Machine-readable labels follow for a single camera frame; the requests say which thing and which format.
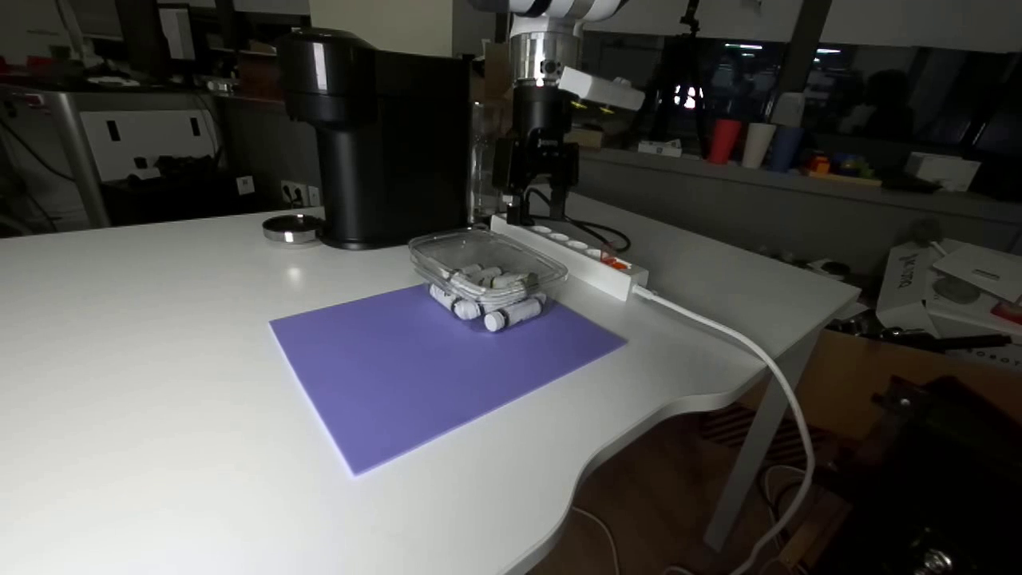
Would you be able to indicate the silver round disc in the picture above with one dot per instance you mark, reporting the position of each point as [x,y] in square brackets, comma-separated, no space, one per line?
[291,228]

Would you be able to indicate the clear plastic tray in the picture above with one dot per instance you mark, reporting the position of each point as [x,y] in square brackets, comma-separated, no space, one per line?
[483,255]

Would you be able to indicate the purple rectangular mat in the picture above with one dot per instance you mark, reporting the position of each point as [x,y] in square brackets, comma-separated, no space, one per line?
[427,373]

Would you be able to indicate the white printed carton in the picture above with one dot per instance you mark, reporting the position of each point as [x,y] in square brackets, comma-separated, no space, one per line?
[953,290]

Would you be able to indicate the red cup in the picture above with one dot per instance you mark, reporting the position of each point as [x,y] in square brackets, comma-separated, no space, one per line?
[723,139]

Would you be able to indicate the clear plastic bowl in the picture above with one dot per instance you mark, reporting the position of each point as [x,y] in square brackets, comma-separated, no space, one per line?
[498,291]

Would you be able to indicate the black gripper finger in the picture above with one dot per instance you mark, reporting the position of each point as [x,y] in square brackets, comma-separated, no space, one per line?
[562,194]
[514,199]

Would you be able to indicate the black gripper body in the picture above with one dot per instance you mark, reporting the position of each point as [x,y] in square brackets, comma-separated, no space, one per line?
[542,134]

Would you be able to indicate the plain white-label bottle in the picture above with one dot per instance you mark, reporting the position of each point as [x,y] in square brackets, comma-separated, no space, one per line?
[468,308]

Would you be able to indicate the small white box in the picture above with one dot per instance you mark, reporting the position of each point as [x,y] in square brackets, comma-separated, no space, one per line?
[944,171]

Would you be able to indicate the white cup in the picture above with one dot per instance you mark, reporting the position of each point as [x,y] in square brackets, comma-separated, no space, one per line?
[759,145]

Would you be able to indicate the blue cup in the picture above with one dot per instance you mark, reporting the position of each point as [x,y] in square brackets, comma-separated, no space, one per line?
[787,150]

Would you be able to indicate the white cabinet with sockets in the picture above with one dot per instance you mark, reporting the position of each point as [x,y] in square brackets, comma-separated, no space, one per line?
[145,145]

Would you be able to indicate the black coffee machine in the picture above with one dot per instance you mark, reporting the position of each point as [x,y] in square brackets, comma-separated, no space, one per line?
[384,139]

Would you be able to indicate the white power strip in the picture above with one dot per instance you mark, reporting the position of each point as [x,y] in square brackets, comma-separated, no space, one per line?
[596,267]

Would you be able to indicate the clear water tank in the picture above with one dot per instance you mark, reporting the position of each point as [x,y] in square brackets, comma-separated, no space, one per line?
[483,139]

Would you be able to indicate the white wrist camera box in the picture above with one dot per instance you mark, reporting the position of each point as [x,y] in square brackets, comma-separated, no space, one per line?
[600,88]

